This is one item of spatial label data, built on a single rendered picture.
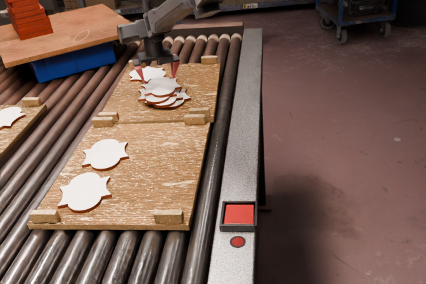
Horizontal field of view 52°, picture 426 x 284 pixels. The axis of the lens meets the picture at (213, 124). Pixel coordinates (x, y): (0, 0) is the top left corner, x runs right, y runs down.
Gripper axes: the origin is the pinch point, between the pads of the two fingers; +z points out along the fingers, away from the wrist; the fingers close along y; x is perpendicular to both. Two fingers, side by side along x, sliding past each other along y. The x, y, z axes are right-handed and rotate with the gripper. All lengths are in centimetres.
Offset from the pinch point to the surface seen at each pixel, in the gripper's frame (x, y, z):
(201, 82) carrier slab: 0.1, 13.9, 3.7
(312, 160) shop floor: 59, 91, 97
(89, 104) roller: 4.5, -23.0, 6.0
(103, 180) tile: -43.3, -22.0, 2.6
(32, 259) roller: -59, -38, 6
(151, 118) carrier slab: -16.8, -6.1, 3.7
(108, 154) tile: -32.4, -19.8, 2.7
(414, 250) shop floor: -20, 99, 96
